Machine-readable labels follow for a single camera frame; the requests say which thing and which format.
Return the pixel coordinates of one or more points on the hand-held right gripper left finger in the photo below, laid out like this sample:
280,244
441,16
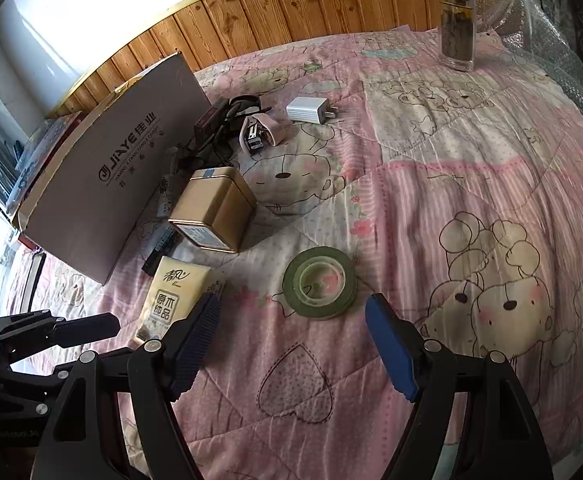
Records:
197,342

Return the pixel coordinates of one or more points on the black binder clip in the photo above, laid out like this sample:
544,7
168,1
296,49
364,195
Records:
241,102

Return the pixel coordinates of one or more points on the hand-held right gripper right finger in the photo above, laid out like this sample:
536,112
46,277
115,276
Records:
392,347

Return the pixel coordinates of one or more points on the clear bubble wrap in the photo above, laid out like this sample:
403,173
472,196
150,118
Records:
546,40

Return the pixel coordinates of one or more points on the gold tin box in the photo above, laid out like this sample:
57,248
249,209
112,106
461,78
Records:
221,210

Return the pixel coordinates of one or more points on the glass jar with metal lid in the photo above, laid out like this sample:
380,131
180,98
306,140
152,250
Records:
455,30

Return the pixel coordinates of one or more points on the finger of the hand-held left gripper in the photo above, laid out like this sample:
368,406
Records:
21,385
84,327

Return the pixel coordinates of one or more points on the pink stapler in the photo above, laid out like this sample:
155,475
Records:
271,130

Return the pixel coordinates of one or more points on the cream tissue packet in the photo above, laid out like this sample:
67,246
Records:
171,290

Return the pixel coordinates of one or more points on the green tape roll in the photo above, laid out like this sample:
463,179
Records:
316,309

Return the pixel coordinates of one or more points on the wooden headboard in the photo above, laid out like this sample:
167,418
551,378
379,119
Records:
321,5

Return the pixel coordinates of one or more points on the grey printed cardboard box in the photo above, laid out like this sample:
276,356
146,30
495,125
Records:
121,160

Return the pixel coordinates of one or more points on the small staples box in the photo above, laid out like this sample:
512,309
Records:
206,121

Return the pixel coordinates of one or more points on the pink printed blanket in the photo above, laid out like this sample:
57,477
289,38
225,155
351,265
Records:
421,185

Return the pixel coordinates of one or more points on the black flat remote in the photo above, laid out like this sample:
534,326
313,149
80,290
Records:
164,242

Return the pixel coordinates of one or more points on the white charger plug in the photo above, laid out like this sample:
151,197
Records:
306,109

